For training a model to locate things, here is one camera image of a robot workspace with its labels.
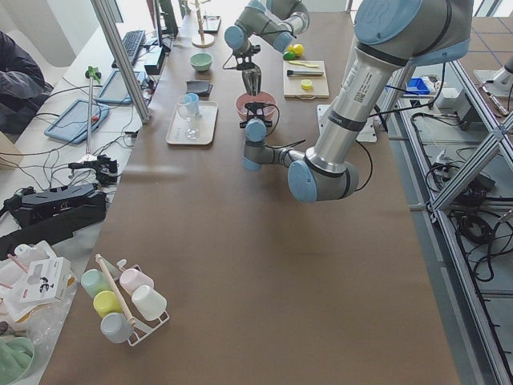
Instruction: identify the clear wine glass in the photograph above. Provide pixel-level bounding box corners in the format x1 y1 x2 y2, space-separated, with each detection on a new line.
177 95 200 140

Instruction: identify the yellow cup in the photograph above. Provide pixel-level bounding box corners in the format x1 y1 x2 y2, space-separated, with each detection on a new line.
93 290 123 318

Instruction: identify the black glass holder tray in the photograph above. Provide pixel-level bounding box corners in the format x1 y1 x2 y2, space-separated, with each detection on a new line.
202 15 222 34

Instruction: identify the green lime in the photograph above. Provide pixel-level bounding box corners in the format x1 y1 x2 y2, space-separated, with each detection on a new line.
282 51 296 61

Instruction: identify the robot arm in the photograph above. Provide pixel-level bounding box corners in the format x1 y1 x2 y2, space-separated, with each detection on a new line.
243 1 473 202
224 1 309 71

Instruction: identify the white cup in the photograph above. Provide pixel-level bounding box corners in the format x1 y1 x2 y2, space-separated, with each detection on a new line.
131 285 168 321

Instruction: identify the black keyboard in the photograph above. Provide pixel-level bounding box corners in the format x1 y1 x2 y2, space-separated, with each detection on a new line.
122 30 146 65

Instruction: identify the pink cup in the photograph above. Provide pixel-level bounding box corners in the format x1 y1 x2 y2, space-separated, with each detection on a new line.
119 268 154 295

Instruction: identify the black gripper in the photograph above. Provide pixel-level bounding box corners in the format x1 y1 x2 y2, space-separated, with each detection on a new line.
239 102 273 128
232 44 261 71

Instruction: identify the black bag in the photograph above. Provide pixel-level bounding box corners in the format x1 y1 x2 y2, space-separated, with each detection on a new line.
1 184 107 261

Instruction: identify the grey blue cup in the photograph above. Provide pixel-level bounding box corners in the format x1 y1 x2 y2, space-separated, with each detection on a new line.
100 313 133 343

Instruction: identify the aluminium frame post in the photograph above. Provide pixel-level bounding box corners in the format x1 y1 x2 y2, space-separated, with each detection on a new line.
91 0 151 124

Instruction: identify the mint green cup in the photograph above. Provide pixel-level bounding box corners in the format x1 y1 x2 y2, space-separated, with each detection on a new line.
80 269 111 299

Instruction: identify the pink bowl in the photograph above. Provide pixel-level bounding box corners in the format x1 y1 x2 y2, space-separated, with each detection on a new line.
236 91 276 121

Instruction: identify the wooden rolling stick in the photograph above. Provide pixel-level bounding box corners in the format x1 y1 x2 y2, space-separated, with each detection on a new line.
95 253 135 326

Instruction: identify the wooden mug tree stand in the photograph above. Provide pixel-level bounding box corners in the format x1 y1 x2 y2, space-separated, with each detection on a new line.
186 0 214 48

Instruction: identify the white wire cup rack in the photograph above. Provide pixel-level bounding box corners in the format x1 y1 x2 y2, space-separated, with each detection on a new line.
102 256 172 347

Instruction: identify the cream rabbit serving tray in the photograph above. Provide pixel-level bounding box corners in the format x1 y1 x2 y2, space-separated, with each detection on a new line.
166 101 218 146

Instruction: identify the blue teach pendant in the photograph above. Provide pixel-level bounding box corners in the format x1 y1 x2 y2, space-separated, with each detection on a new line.
96 69 132 105
44 99 110 144

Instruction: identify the white product box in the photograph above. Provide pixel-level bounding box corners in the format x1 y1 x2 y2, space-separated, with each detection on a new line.
19 257 72 305

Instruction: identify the folded grey cloth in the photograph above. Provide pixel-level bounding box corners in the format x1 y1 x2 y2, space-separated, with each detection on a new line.
186 80 213 97

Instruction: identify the bamboo cutting board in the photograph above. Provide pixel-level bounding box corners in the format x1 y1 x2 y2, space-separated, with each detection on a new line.
282 60 330 99

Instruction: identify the upper yellow lemon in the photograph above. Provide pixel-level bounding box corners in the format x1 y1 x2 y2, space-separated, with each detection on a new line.
292 43 305 57

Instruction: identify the blue teach pendant far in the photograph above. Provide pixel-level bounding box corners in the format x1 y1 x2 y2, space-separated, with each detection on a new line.
96 69 132 105

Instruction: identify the halved lemon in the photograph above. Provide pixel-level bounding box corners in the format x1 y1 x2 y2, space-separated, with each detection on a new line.
301 79 313 90

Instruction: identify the blue teach pendant near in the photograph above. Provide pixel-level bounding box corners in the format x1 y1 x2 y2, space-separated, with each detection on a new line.
44 99 110 144

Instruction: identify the mint green bowl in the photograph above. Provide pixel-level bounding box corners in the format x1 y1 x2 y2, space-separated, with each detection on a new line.
190 52 213 72

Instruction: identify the yellow plastic knife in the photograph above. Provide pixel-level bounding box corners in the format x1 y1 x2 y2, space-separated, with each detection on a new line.
288 60 320 68

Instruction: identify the steel muddler black tip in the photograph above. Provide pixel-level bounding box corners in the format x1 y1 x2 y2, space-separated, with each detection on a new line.
286 69 324 77

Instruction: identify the light blue plastic cup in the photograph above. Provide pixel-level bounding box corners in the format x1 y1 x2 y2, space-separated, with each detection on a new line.
186 92 200 116

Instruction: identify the black monitor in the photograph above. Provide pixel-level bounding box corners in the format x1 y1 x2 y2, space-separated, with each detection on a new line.
154 0 179 52

